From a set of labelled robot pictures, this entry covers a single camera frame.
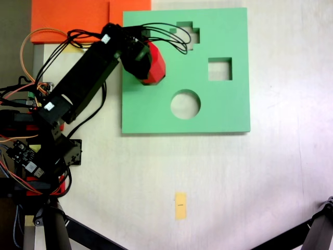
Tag smooth orange block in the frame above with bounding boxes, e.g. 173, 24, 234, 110
108, 0, 152, 40

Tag black tripod leg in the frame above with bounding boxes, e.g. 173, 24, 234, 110
22, 204, 72, 250
303, 205, 333, 250

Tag red printed base mount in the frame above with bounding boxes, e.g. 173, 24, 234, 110
25, 174, 66, 196
25, 122, 65, 131

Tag blue braided cable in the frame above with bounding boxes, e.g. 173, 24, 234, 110
12, 204, 23, 248

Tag thin orange wire loop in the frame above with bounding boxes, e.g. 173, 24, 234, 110
20, 28, 68, 91

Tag red octagonal pillar block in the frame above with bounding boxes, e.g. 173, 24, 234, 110
142, 42, 167, 86

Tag black arm wire bundle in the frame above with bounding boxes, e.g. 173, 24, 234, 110
34, 29, 105, 88

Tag black circuit board green terminal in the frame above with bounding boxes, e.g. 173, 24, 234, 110
27, 82, 55, 107

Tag orange textured mat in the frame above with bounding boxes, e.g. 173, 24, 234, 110
30, 0, 123, 43

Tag yellow tape strip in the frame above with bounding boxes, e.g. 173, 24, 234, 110
61, 43, 88, 54

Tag black table clamp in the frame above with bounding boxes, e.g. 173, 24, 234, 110
0, 179, 50, 206
0, 109, 40, 125

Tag yellow paper label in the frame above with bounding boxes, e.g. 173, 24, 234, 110
174, 192, 188, 221

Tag black power cable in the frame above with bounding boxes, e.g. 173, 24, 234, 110
0, 75, 37, 96

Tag green shape sorter board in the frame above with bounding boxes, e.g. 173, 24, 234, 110
121, 7, 251, 136

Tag black gripper wire loop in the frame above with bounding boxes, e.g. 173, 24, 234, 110
140, 22, 193, 56

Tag black circuit board white sticker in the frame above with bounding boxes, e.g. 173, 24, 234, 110
5, 140, 45, 179

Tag black usb plug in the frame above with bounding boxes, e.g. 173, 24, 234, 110
0, 98, 33, 107

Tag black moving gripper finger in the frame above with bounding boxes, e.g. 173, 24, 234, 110
122, 56, 152, 80

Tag red and orange wire bundle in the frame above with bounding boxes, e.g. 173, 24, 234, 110
0, 134, 40, 195

